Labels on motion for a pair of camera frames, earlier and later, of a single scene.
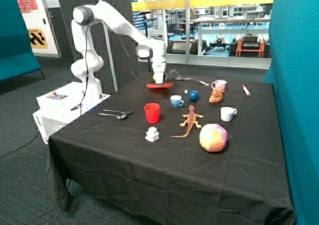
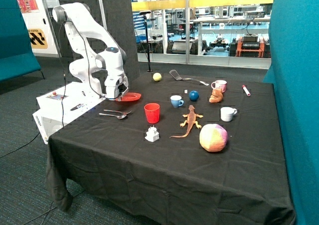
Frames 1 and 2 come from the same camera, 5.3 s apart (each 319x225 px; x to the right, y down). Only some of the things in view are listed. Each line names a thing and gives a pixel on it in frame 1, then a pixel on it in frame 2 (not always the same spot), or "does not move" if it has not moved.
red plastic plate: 155,86 → 129,97
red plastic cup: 152,112 does not move
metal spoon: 120,116 does not move
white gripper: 158,68 → 116,86
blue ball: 194,96 does not move
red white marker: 248,93 does not move
